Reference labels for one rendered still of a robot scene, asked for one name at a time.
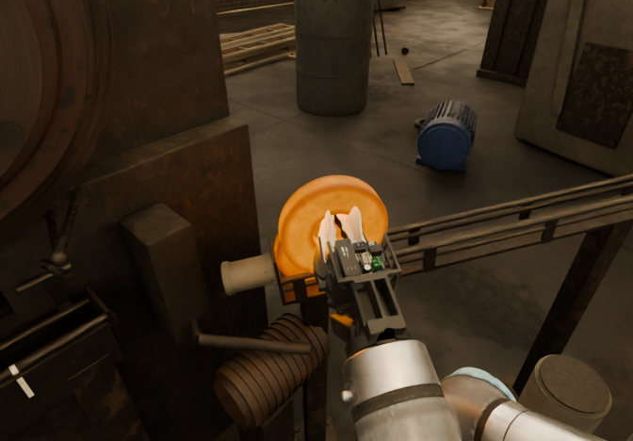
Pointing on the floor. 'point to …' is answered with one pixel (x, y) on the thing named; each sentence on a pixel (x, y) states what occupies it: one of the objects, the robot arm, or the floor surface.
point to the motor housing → (269, 380)
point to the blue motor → (447, 137)
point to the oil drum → (332, 45)
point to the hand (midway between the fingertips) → (333, 217)
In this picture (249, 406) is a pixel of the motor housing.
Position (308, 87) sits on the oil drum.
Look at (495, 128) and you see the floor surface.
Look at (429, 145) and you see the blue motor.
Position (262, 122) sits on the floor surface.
